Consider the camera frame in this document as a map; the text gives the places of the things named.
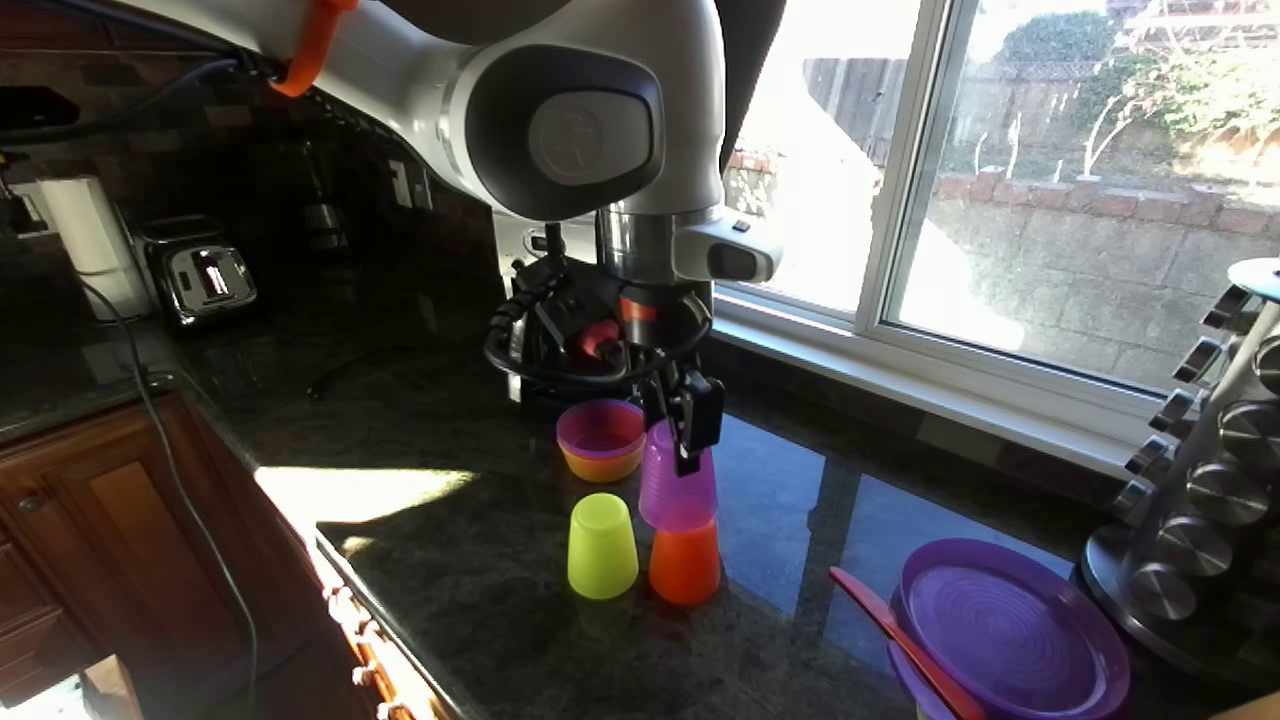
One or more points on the red plastic spoon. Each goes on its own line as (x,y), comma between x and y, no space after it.
(906,644)

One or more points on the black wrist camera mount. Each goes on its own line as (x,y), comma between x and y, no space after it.
(567,320)

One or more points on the silver toaster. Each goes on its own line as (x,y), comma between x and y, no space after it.
(203,277)

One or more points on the white kitchen appliance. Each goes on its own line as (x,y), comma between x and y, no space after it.
(515,246)

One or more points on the orange clip on arm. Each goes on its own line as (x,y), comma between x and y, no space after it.
(308,47)

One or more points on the yellow-green plastic cup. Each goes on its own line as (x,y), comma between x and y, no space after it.
(602,551)

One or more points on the purple plastic plate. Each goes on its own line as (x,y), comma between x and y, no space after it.
(1015,634)

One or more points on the wall outlet plate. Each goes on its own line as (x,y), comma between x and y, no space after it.
(404,186)

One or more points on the white paper towel roll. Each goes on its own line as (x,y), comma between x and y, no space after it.
(93,246)

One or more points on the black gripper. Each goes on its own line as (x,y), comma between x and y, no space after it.
(663,335)

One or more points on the purple plastic cup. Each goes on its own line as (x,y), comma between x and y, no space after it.
(673,498)

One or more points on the brown wooden cabinet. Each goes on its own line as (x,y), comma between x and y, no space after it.
(121,544)

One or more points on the white window frame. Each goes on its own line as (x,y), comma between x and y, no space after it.
(906,172)

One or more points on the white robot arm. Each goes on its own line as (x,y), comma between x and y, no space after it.
(442,66)

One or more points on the orange plastic cup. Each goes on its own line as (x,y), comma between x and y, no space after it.
(687,565)

